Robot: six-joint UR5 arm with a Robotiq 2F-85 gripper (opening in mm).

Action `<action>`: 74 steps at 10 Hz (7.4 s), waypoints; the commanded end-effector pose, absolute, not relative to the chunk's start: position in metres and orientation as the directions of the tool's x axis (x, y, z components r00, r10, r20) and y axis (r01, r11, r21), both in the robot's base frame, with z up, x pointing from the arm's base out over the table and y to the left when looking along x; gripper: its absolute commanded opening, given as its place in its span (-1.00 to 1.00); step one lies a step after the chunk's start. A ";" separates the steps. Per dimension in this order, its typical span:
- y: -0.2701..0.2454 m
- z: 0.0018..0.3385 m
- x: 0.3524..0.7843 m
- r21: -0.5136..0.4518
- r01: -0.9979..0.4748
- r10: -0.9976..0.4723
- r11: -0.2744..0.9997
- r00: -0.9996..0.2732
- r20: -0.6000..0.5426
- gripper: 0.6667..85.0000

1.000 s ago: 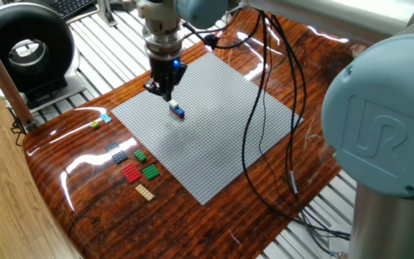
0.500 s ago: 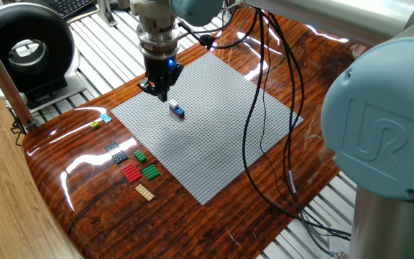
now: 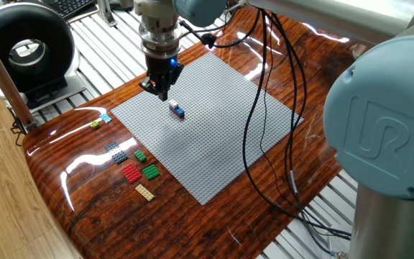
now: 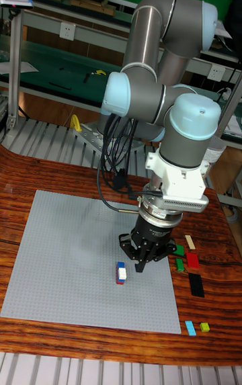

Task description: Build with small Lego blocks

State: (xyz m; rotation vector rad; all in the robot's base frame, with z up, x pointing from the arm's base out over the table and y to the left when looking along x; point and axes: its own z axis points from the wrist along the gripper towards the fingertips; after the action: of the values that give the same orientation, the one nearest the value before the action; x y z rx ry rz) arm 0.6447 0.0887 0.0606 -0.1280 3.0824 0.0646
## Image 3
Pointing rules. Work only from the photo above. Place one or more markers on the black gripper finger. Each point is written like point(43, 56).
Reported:
point(150, 88)
point(176, 70)

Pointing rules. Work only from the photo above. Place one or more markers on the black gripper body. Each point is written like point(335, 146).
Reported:
point(161, 70)

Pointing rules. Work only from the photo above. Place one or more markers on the white small Lego brick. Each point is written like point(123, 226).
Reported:
point(173, 104)

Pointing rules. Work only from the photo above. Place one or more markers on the red long Lego brick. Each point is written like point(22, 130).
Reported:
point(177, 115)

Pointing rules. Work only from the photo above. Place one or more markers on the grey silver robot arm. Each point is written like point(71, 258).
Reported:
point(383, 118)

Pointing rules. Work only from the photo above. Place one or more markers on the light blue small Lego brick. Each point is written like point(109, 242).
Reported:
point(105, 118)

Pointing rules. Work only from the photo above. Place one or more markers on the lime green small Lego brick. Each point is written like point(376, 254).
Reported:
point(95, 124)

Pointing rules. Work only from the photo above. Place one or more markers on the dark grey Lego plate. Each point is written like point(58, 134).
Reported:
point(116, 153)

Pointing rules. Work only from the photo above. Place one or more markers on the grey Lego baseplate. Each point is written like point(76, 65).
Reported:
point(207, 144)

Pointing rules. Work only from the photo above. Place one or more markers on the green square Lego plate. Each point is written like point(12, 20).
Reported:
point(151, 172)

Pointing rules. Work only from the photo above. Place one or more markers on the red Lego plate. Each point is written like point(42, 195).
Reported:
point(131, 173)

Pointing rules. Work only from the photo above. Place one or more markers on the tan Lego plate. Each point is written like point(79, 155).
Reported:
point(144, 192)

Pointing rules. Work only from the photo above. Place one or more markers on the black computer mouse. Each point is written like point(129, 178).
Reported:
point(119, 4)

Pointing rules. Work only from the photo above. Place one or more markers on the black keyboard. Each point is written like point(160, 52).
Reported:
point(70, 7)

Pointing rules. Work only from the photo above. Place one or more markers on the glossy wood-grain table mat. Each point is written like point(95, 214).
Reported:
point(192, 230)

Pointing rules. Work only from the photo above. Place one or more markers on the brown wooden pole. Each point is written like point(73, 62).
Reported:
point(2, 79)

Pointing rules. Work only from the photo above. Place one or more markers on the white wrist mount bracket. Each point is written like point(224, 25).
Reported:
point(155, 8)

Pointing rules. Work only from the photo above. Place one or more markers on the aluminium bracket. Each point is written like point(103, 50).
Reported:
point(106, 14)

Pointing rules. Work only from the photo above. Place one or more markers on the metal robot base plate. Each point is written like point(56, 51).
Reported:
point(337, 248)

